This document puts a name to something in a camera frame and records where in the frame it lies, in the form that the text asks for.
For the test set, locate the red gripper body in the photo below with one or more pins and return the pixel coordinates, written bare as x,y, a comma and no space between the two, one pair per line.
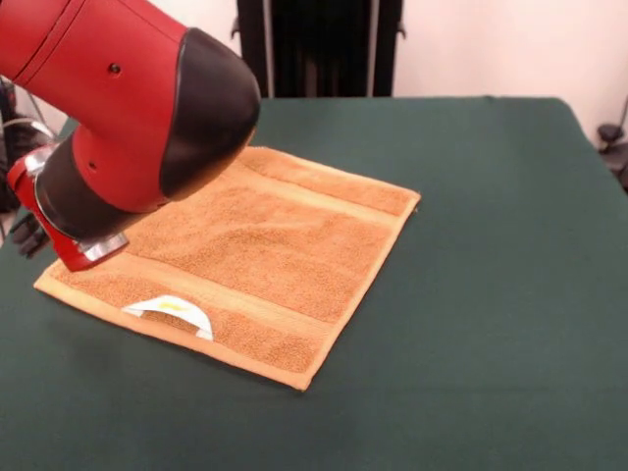
59,245

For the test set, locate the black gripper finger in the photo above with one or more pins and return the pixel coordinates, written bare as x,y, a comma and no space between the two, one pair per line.
22,228
32,243

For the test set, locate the tan terry towel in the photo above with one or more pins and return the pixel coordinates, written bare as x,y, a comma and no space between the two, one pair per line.
270,255

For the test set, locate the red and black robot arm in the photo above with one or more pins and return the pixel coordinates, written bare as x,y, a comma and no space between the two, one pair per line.
122,98

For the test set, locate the tall black metal rack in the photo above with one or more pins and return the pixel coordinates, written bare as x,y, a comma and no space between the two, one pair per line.
319,49

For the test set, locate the dark green table cloth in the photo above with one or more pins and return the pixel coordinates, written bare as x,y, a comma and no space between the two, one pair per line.
490,343

